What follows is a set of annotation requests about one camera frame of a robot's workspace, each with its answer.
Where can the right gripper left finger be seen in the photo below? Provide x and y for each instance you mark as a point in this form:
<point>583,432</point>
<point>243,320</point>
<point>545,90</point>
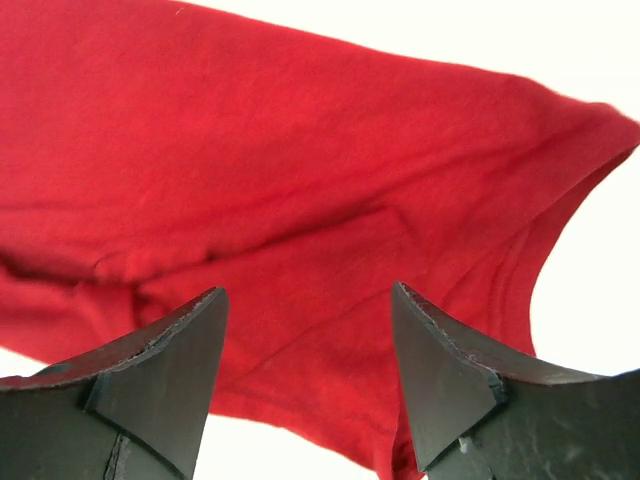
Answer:
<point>134,408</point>

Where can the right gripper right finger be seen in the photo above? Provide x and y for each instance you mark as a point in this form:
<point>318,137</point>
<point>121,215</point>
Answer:
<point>478,409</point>

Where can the dark red t shirt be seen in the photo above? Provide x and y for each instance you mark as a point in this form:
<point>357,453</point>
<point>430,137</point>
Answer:
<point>151,150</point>

